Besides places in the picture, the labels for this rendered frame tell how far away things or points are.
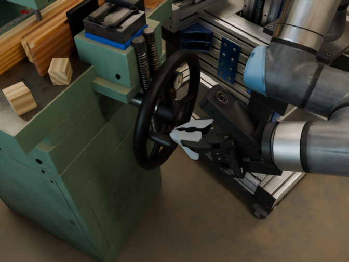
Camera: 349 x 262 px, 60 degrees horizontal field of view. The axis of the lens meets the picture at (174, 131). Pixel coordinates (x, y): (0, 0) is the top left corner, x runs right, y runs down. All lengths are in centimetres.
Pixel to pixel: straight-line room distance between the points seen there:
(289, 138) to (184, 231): 103
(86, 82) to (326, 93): 48
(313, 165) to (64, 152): 52
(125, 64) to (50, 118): 19
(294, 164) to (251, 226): 103
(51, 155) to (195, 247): 87
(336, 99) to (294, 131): 9
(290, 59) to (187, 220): 107
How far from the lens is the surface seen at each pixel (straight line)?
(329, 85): 50
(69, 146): 74
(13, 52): 77
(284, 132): 46
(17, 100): 62
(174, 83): 99
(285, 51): 51
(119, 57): 64
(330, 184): 171
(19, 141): 63
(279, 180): 135
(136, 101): 72
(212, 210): 148
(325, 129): 45
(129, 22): 64
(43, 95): 67
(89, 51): 69
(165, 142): 59
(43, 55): 70
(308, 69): 51
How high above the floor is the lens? 132
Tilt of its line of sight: 50 degrees down
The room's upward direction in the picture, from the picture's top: straight up
